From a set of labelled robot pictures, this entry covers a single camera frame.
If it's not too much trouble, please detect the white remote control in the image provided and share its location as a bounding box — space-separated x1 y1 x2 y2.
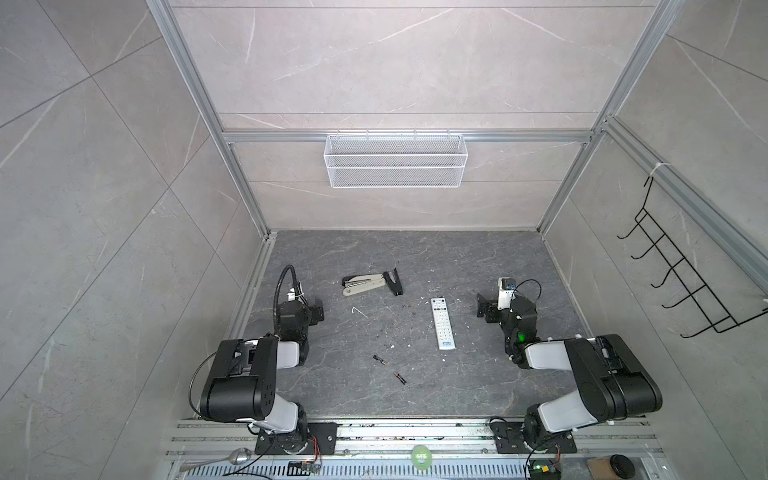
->
430 297 456 351

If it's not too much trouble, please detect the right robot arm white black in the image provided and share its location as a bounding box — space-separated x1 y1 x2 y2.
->
477 294 663 451

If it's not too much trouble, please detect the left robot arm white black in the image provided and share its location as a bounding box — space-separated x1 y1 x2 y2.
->
188 299 324 454

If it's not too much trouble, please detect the grey black stapler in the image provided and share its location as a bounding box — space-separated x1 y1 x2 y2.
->
342 268 404 297

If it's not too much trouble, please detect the silver metal spoon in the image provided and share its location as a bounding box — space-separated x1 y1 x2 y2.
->
179 447 254 473

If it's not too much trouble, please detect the green round sticker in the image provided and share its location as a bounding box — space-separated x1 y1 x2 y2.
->
411 445 432 471

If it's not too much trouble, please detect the black round cap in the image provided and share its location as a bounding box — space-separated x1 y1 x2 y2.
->
609 454 637 480

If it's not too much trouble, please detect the black corrugated cable conduit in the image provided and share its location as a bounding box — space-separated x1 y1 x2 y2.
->
273 264 300 328

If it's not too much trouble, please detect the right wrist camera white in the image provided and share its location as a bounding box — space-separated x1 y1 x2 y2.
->
497 277 517 310

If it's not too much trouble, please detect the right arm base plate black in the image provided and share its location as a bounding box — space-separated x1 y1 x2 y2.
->
488 419 577 454

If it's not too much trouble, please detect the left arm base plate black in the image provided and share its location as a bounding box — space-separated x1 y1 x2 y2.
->
255 422 339 456

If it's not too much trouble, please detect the white wire mesh basket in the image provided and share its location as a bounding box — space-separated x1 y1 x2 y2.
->
323 133 469 189

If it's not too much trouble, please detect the black wire hook rack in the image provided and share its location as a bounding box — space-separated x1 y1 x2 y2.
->
616 176 767 339

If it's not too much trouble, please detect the white cable tie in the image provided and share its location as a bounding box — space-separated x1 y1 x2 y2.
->
648 162 671 178

